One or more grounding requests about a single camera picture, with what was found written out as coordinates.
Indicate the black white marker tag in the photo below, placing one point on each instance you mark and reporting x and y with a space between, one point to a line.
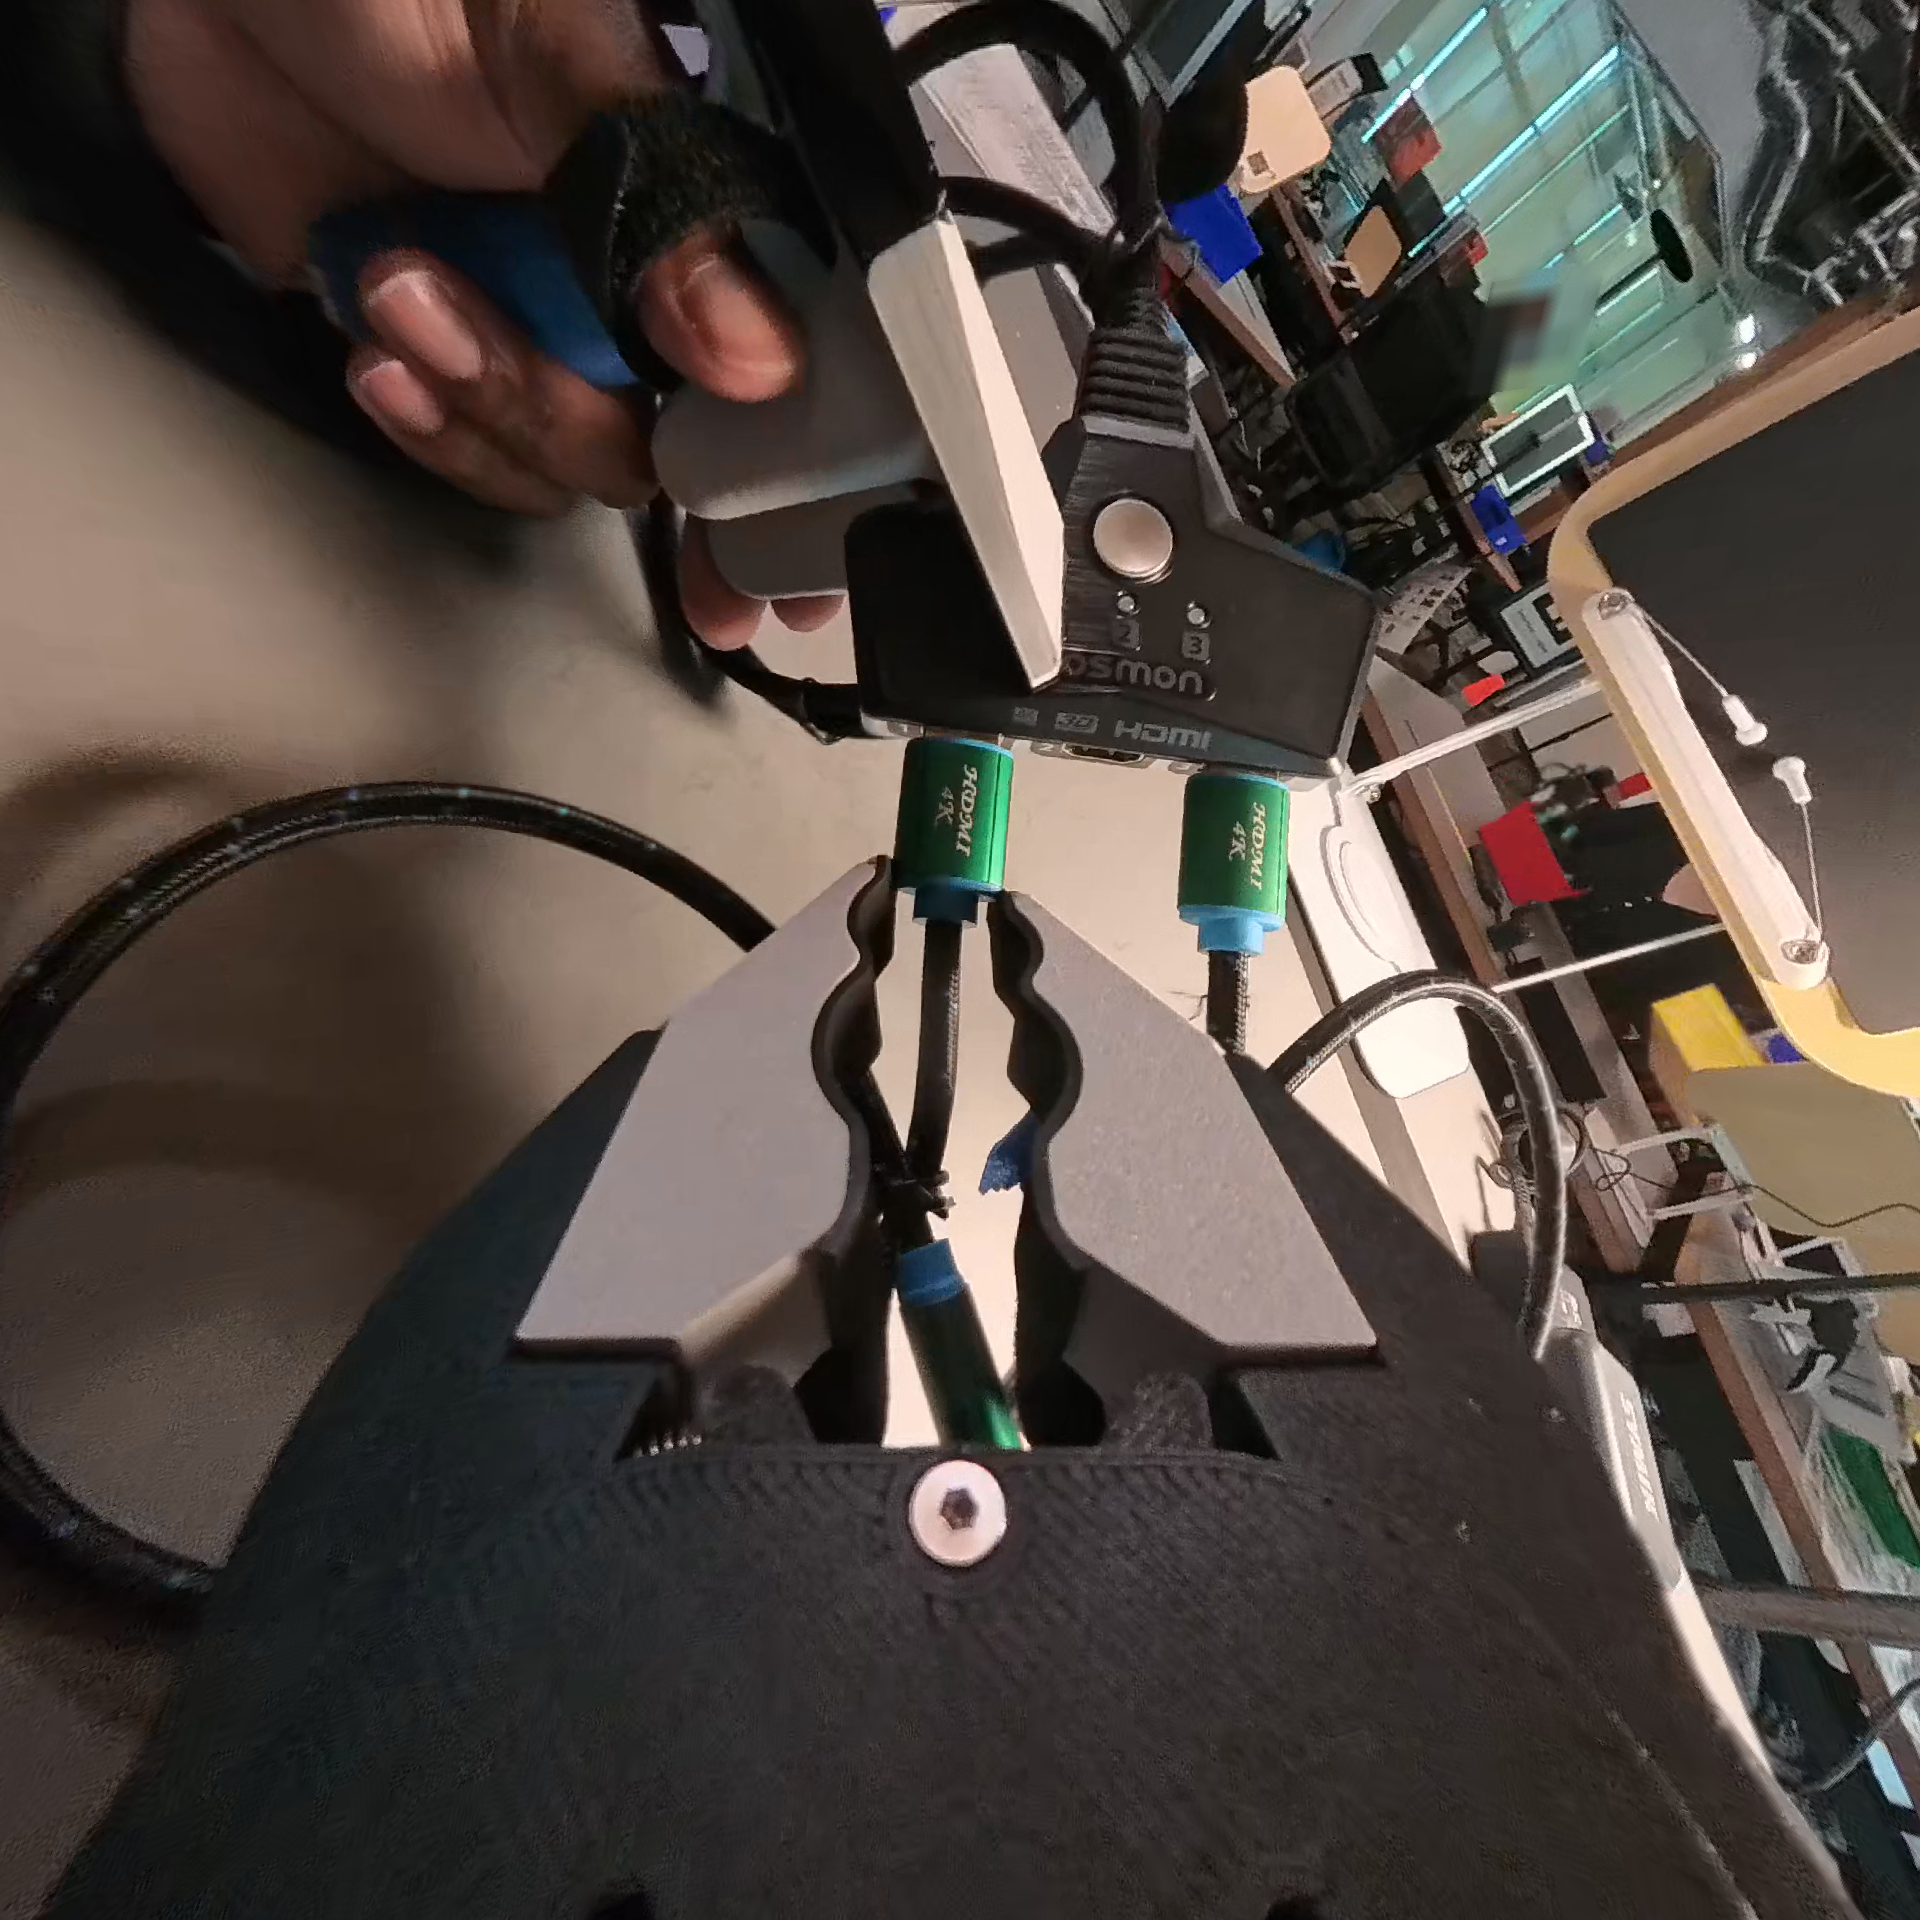
1540 627

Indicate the white boxy device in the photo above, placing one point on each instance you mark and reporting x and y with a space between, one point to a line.
1283 128

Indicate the yellow box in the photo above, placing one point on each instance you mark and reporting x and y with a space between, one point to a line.
1719 1049

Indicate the person's left hand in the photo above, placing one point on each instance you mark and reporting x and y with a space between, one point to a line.
376 106

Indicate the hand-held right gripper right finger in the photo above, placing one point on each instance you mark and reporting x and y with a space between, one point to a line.
1201 1198

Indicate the white bar bracket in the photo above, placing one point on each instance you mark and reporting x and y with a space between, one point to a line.
1695 783

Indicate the red box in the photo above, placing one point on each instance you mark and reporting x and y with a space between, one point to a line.
1522 857

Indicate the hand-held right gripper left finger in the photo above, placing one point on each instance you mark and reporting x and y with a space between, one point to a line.
691 1198

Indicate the white desk stand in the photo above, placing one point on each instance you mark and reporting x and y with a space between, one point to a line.
1395 961

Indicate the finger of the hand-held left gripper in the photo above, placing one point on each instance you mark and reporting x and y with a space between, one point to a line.
975 452

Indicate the black hdmi switch with button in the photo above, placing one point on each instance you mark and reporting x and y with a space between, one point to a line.
1201 599

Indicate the dark board with wooden frame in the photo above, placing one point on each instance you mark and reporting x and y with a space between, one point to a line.
1772 599

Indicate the small blue bin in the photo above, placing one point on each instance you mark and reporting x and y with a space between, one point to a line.
1217 232

